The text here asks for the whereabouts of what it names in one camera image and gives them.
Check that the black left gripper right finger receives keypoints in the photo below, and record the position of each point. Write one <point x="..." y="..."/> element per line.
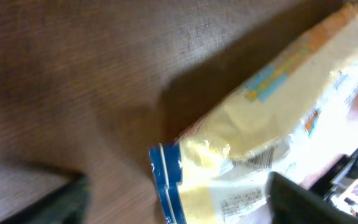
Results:
<point x="290" y="203"/>

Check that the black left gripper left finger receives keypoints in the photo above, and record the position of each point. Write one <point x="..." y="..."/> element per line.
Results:
<point x="65" y="205"/>

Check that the yellow snack bag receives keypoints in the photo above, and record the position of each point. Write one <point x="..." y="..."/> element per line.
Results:
<point x="277" y="120"/>

